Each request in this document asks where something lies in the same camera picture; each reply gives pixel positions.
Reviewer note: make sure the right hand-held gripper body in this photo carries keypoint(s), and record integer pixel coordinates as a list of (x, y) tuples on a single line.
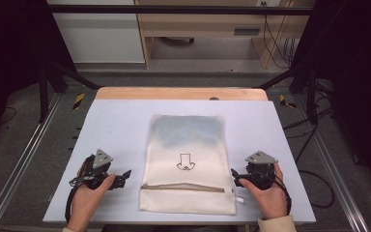
[(261, 167)]

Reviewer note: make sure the person's right hand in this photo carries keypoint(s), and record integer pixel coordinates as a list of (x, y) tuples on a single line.
[(269, 199)]

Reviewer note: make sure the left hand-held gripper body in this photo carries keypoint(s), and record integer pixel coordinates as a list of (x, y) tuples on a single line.
[(100, 161)]

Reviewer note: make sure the light wooden desk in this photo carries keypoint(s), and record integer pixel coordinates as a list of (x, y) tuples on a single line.
[(206, 24)]

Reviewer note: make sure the wooden table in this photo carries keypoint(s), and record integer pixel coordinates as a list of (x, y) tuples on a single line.
[(161, 93)]

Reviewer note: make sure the black horizontal frame bar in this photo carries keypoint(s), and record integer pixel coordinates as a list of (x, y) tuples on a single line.
[(174, 9)]

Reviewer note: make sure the white cabinet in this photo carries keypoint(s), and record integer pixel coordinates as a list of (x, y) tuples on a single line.
[(99, 35)]

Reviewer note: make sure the black metal stand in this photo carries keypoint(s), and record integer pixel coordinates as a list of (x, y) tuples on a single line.
[(43, 93), (311, 96)]

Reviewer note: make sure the aluminium floor rail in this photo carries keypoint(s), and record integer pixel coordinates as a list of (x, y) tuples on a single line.
[(22, 154), (335, 170)]

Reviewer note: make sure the black curtain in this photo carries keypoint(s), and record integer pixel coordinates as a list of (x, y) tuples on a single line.
[(9, 48), (357, 64)]

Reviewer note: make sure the yellow black floor tape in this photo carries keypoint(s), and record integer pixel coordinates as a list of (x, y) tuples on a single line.
[(79, 101), (283, 100)]

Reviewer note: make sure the white mesh laundry bag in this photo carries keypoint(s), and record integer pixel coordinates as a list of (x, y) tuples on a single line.
[(186, 167)]

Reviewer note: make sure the person's left hand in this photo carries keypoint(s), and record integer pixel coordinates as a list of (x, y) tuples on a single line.
[(88, 201)]

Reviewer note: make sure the light blue table mat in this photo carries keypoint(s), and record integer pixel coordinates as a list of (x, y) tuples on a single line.
[(116, 129)]

